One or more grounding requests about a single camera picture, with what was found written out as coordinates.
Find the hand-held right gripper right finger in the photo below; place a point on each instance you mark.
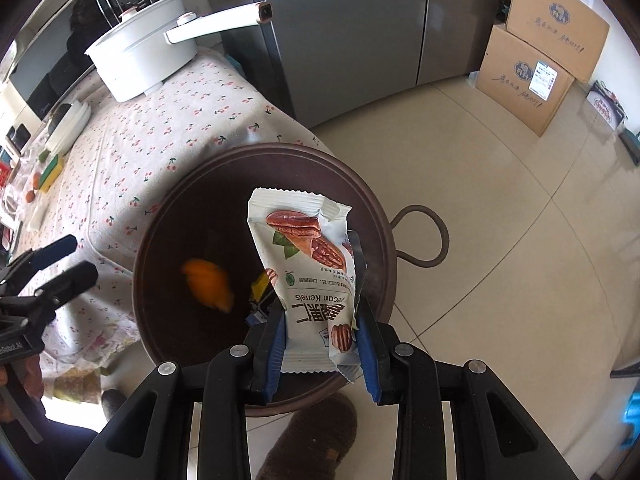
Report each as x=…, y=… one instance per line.
x=372, y=365

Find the white nut packet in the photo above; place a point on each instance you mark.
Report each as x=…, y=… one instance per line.
x=300, y=260

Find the person's left hand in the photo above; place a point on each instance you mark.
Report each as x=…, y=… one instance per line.
x=27, y=377

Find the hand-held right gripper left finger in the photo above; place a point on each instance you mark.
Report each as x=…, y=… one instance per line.
x=274, y=360

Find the large cardboard box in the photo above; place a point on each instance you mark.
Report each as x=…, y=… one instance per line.
x=555, y=20
x=520, y=85

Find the brown fuzzy slipper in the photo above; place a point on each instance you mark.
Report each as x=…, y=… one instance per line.
x=310, y=435

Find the small blue and white box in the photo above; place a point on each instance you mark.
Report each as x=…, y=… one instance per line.
x=606, y=105

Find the grey refrigerator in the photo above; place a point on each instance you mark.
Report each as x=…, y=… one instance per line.
x=350, y=35

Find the cherry print tablecloth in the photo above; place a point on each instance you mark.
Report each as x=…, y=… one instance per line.
x=150, y=135

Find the black microwave oven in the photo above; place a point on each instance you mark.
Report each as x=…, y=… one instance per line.
x=60, y=60

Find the white electric pot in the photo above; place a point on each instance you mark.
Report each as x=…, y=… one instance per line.
x=140, y=55

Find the brown round trash bin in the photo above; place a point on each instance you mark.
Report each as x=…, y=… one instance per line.
x=165, y=260

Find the dark green squash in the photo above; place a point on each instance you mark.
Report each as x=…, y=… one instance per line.
x=59, y=115

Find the green and yellow sponge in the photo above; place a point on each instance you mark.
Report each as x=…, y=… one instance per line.
x=52, y=172

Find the stack of white bowls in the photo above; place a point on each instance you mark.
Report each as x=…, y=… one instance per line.
x=70, y=125

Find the large orange peel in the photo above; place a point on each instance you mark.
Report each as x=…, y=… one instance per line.
x=207, y=285

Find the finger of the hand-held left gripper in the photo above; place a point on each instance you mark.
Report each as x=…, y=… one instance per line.
x=52, y=250
x=70, y=282

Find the brown eggs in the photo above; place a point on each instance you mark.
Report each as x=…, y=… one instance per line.
x=30, y=195

